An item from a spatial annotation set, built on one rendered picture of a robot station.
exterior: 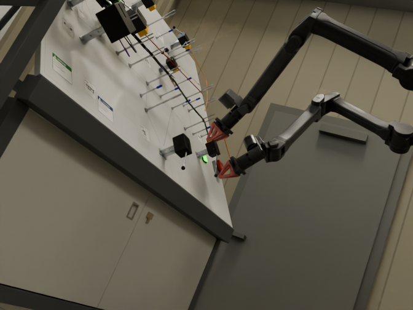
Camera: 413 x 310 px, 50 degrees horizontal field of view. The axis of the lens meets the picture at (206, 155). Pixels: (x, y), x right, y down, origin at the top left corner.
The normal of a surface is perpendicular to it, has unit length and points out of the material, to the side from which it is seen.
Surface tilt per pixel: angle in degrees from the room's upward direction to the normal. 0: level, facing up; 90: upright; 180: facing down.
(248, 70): 90
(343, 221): 90
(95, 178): 90
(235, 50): 90
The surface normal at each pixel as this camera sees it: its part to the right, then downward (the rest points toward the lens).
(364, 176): -0.29, -0.40
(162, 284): 0.82, 0.20
